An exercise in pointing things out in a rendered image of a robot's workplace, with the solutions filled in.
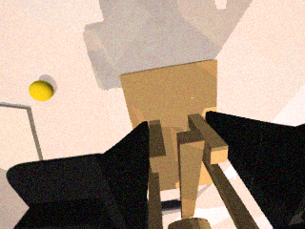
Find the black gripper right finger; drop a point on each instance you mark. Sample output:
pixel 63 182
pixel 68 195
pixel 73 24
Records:
pixel 270 160

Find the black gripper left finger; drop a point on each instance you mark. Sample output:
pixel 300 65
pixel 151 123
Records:
pixel 119 177

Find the yellow ball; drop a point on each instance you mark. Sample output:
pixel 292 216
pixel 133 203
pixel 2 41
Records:
pixel 41 90

